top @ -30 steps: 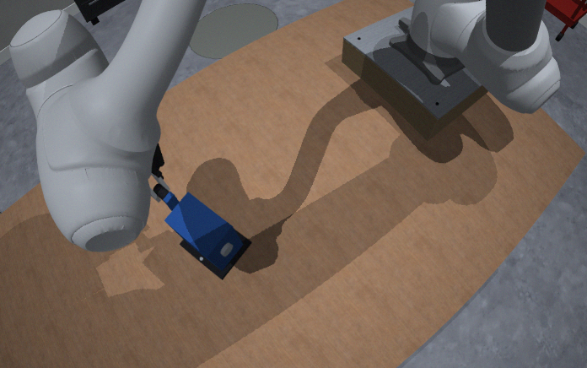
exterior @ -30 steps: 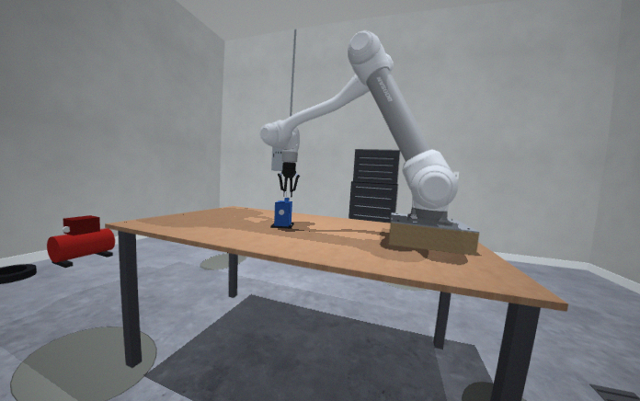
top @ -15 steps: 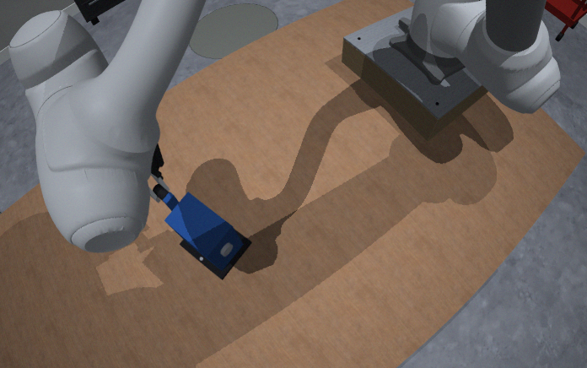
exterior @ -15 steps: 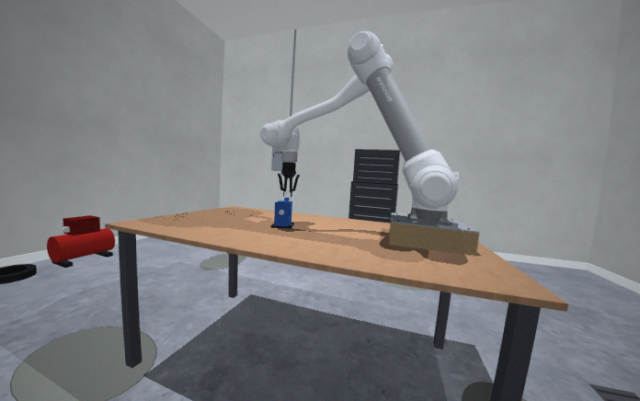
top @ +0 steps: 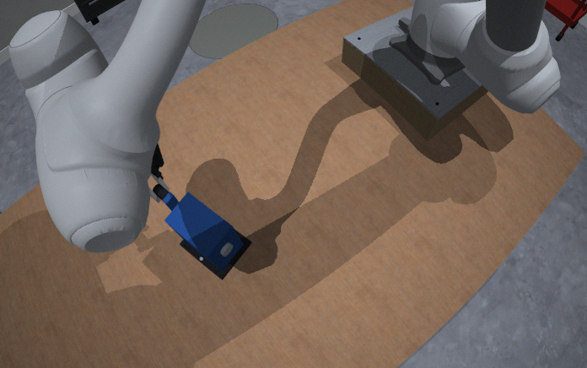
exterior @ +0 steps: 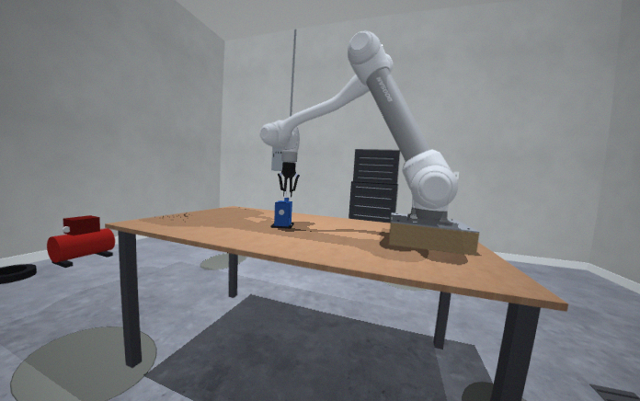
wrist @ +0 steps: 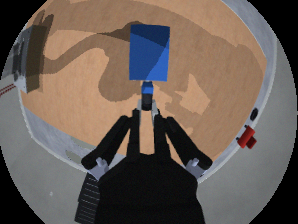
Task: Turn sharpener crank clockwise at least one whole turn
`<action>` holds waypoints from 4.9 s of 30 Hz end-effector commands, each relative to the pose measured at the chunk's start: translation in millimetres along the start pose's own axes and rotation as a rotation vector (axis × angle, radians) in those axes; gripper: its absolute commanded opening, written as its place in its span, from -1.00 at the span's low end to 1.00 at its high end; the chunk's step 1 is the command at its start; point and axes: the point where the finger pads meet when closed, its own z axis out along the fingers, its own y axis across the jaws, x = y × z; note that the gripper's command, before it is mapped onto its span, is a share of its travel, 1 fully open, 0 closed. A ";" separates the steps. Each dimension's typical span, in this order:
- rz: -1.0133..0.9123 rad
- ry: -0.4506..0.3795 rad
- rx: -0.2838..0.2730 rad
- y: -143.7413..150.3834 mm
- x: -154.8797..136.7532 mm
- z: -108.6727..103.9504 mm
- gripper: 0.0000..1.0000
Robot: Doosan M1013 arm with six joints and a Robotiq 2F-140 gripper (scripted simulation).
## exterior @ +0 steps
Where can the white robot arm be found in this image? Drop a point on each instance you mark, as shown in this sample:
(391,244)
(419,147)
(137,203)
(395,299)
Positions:
(433,187)

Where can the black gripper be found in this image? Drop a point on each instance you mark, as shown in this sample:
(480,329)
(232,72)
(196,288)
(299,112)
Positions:
(288,171)

